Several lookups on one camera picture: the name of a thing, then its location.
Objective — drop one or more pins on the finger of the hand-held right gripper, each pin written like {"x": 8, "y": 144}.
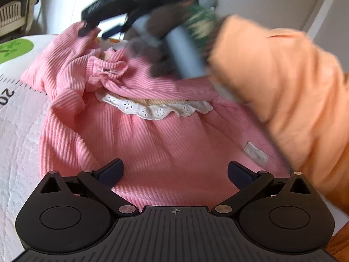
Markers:
{"x": 111, "y": 30}
{"x": 106, "y": 4}

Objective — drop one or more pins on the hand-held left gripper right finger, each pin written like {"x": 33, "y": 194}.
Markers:
{"x": 241, "y": 175}

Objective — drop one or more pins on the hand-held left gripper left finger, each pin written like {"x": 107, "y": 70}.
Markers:
{"x": 109, "y": 174}

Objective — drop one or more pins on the pink ribbed dress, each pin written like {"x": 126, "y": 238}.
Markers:
{"x": 163, "y": 155}

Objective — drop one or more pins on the person's right forearm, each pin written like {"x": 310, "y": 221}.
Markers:
{"x": 286, "y": 87}

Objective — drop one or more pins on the person's right hand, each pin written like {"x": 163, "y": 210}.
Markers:
{"x": 163, "y": 16}

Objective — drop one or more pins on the printed quilted blanket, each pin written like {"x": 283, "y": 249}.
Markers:
{"x": 19, "y": 142}

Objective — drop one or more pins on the beige mesh office chair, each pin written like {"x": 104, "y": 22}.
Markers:
{"x": 11, "y": 11}

